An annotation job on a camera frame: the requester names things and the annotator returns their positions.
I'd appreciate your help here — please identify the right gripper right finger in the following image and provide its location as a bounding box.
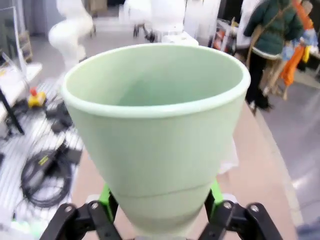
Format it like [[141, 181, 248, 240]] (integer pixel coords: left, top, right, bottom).
[[197, 180, 283, 240]]

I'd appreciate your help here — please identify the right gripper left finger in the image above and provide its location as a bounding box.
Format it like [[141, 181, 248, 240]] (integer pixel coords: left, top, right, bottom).
[[41, 183, 121, 240]]

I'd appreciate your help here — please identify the coiled black cable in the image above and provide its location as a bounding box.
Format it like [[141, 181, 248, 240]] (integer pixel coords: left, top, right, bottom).
[[20, 149, 75, 208]]

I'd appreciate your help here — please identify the black power box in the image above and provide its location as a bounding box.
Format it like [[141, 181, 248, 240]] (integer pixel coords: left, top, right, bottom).
[[59, 143, 83, 163]]

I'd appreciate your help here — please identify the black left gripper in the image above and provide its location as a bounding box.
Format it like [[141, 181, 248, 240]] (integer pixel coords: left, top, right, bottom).
[[133, 21, 153, 33]]

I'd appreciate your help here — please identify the wooden shelf cart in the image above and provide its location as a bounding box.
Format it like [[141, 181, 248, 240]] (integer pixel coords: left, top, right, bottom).
[[18, 29, 33, 63]]

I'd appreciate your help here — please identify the person in green jacket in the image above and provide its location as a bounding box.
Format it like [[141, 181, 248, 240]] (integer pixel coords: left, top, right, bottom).
[[243, 0, 305, 111]]

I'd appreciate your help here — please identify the yellow emergency stop button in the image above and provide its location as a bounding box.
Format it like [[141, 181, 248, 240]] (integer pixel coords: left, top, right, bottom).
[[26, 87, 48, 109]]

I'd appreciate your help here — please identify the black electronic device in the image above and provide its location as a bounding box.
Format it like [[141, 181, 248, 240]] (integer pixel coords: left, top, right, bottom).
[[46, 101, 73, 133]]

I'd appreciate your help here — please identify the pale green plastic cup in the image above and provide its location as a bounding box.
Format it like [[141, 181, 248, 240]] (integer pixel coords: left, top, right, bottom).
[[60, 43, 252, 235]]

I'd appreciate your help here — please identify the black adapter with yellow label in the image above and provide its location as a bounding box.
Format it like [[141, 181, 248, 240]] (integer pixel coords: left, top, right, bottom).
[[29, 146, 66, 183]]

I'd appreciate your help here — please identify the person in orange and blue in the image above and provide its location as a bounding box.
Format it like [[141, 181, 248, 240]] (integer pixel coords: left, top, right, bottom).
[[279, 0, 317, 101]]

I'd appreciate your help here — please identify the white equipment table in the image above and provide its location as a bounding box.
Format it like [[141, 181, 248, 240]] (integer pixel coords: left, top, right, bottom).
[[0, 62, 43, 121]]

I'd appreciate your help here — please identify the black stand leg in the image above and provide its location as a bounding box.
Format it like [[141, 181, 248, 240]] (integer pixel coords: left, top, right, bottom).
[[0, 87, 26, 137]]

